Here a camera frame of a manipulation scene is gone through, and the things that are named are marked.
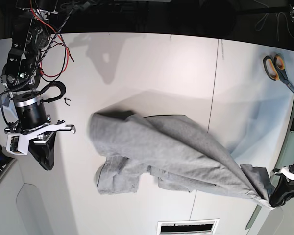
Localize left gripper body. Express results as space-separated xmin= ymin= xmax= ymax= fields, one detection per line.
xmin=271 ymin=166 xmax=294 ymax=183

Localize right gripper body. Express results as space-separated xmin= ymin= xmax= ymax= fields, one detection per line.
xmin=4 ymin=95 xmax=76 ymax=144

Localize grey t-shirt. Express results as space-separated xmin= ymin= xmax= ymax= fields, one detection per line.
xmin=89 ymin=112 xmax=272 ymax=208

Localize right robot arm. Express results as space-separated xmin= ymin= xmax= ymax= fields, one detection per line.
xmin=0 ymin=0 xmax=75 ymax=171

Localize white plastic stand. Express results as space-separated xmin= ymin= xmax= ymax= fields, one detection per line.
xmin=0 ymin=94 xmax=17 ymax=117

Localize beige chair right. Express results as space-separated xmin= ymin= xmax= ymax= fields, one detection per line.
xmin=248 ymin=198 xmax=294 ymax=235

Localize orange grey scissors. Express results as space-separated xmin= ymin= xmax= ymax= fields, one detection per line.
xmin=263 ymin=54 xmax=294 ymax=94

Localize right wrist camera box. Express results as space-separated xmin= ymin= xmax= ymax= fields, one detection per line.
xmin=6 ymin=133 xmax=29 ymax=155

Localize grey cable loop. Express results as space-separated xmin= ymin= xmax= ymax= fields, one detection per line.
xmin=255 ymin=9 xmax=294 ymax=43

